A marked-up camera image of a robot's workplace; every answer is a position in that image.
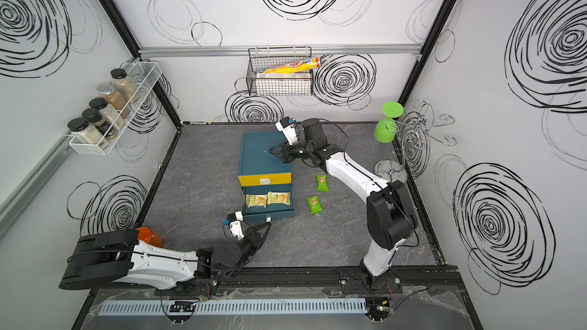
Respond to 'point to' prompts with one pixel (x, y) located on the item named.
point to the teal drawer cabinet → (254, 158)
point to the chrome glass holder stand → (410, 160)
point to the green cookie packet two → (314, 205)
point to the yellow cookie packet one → (256, 200)
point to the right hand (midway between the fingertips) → (271, 151)
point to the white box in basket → (283, 84)
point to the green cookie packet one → (322, 183)
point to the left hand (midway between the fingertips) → (274, 228)
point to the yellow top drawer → (267, 179)
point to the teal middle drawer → (270, 208)
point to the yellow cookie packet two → (276, 197)
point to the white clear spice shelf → (144, 75)
